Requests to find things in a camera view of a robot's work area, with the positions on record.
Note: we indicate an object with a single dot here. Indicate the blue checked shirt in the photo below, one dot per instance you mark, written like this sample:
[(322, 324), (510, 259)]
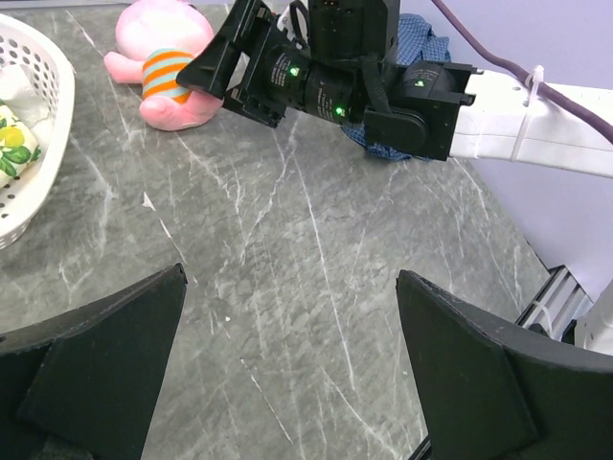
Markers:
[(416, 42)]

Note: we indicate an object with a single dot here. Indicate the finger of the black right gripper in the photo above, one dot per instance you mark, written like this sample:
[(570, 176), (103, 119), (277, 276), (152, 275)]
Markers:
[(210, 72)]

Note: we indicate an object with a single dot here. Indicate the white cloth in basket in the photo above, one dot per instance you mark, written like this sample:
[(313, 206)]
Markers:
[(19, 92)]

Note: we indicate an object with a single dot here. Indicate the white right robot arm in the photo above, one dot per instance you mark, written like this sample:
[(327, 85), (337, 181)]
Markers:
[(346, 62)]

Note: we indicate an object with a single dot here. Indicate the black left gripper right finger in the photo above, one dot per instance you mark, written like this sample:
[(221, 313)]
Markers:
[(491, 389)]

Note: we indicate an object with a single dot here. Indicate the white perforated plastic basket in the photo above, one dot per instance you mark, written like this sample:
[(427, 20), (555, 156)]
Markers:
[(22, 198)]

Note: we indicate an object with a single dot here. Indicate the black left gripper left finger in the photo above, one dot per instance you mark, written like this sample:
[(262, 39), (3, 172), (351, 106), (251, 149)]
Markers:
[(91, 376)]

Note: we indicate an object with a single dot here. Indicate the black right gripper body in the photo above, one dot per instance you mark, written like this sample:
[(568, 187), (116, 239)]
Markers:
[(263, 93)]

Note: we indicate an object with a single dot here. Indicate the pink pig plush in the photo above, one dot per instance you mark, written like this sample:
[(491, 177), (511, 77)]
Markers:
[(155, 41)]

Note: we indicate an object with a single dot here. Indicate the lemon print cloth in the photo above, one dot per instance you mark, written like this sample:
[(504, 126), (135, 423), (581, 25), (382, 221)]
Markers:
[(19, 147)]

